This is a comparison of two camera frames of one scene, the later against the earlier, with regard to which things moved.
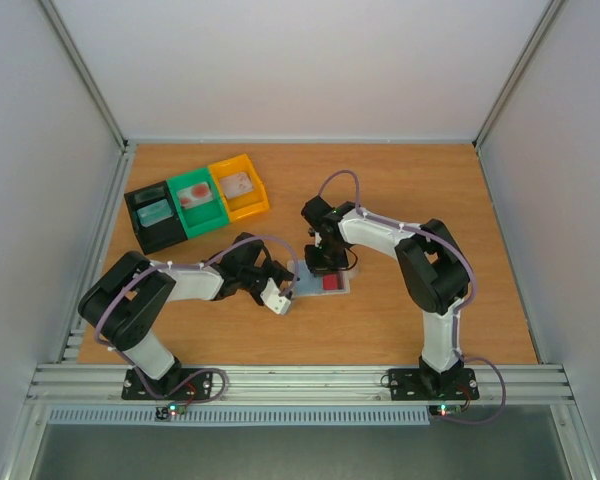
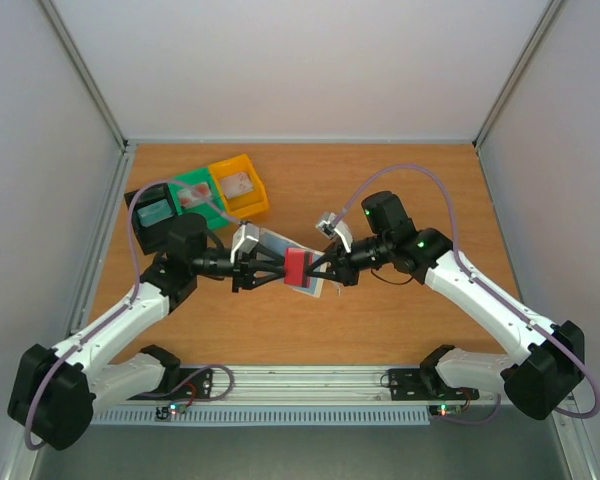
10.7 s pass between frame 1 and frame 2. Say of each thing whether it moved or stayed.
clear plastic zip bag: moved
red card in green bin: stayed
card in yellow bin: stayed
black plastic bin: stayed
